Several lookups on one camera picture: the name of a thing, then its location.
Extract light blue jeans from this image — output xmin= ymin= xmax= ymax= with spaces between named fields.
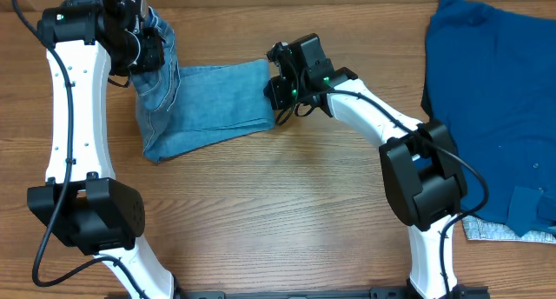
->
xmin=131 ymin=9 xmax=275 ymax=163

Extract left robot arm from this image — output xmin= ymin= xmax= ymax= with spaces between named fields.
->
xmin=27 ymin=0 xmax=182 ymax=298

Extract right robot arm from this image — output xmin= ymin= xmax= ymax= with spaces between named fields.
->
xmin=265 ymin=34 xmax=467 ymax=298

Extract dark blue shirt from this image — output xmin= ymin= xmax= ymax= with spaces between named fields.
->
xmin=421 ymin=0 xmax=555 ymax=236

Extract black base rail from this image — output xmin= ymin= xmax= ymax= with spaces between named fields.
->
xmin=106 ymin=285 xmax=490 ymax=299

